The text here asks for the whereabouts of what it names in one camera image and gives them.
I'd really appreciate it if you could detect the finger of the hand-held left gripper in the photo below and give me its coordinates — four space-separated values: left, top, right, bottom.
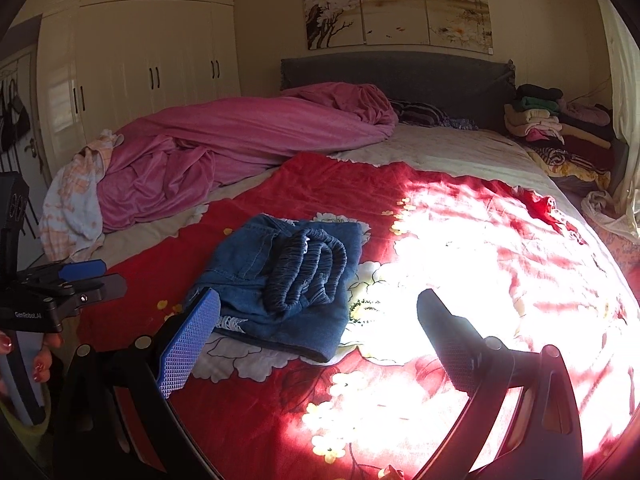
60 274 129 306
17 259 107 286

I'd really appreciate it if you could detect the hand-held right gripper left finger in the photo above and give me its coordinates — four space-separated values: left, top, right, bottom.
55 287 223 480

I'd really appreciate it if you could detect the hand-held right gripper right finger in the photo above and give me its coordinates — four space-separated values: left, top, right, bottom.
412 289 584 480

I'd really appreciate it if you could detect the blue denim pants lace hem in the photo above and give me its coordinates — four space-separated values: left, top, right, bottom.
185 212 365 364

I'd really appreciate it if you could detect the person's left hand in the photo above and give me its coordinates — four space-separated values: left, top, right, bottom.
0 331 66 396

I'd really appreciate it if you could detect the white orange plaid cloth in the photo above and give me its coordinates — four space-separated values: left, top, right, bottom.
39 130 126 264

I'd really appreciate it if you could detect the red floral blanket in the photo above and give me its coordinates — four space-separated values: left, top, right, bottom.
77 152 640 480

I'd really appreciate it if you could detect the white crumpled cloth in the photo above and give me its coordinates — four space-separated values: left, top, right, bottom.
580 190 627 234

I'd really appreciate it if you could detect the pink blanket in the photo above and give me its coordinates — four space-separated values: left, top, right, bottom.
95 81 401 234

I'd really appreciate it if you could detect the pile of folded clothes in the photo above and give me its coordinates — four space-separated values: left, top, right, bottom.
535 147 613 192

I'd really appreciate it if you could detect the pink folded garment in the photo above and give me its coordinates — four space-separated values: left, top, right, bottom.
524 127 565 144

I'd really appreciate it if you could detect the cream wardrobe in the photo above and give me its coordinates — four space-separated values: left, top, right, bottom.
35 0 242 181

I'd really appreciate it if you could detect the dark striped pillow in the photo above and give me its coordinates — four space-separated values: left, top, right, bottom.
390 100 479 132

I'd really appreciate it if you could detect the cream folded garment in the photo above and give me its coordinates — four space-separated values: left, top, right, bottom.
504 105 564 137

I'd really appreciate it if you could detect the dark red folded blanket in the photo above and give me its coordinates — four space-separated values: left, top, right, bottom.
556 125 617 162

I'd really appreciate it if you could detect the green folded garment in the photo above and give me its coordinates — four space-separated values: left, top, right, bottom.
510 97 561 114

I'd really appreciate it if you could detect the black folded garment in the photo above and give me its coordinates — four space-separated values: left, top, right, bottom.
515 84 564 104

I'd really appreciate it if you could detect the mauve garment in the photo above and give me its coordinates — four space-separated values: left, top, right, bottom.
564 101 612 129

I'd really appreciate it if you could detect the grey headboard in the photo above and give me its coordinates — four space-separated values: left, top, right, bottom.
280 50 519 132

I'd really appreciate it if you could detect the floral wall painting panel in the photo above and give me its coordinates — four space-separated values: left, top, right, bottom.
419 0 494 57
357 0 432 47
300 0 365 52

